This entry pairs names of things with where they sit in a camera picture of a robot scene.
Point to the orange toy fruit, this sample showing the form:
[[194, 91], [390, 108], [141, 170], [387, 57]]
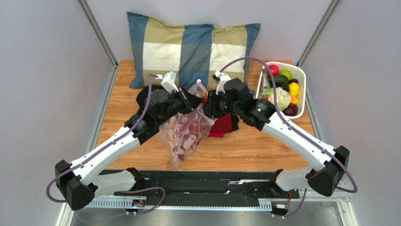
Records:
[[294, 100]]

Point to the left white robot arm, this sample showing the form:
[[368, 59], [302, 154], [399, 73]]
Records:
[[81, 180]]

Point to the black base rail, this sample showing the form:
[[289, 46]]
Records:
[[179, 188]]

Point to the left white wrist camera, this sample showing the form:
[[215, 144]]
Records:
[[168, 81]]

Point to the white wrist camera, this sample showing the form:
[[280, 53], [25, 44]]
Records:
[[221, 79], [168, 81]]

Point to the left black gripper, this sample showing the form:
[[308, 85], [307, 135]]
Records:
[[189, 102]]

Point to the red toy lobster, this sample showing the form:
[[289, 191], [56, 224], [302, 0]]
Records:
[[205, 98]]

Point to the black cap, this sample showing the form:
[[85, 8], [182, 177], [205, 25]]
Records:
[[153, 95]]

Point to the dark red folded cloth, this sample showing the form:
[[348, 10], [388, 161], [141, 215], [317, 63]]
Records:
[[221, 127]]

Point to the black folded cloth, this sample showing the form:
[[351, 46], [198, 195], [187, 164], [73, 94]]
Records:
[[235, 122]]

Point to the light green toy fruit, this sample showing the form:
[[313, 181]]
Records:
[[287, 73]]

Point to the blue beige checked pillow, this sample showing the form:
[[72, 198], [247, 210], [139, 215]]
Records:
[[193, 51]]

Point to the white plastic basket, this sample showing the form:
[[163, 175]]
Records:
[[297, 74]]

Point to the clear zip top bag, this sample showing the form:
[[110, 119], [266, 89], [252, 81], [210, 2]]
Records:
[[182, 134]]

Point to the toy cauliflower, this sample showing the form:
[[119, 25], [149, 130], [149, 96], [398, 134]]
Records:
[[282, 97]]

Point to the green toy avocado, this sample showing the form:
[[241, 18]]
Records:
[[279, 80]]

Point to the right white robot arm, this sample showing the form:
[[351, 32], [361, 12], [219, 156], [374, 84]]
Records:
[[327, 164]]

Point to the dark purple toy fruit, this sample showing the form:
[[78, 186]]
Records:
[[291, 110]]

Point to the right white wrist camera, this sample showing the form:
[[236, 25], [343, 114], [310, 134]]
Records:
[[221, 79]]

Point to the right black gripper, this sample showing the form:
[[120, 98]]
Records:
[[212, 106]]

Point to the red toy apple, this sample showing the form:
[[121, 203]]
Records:
[[274, 70]]

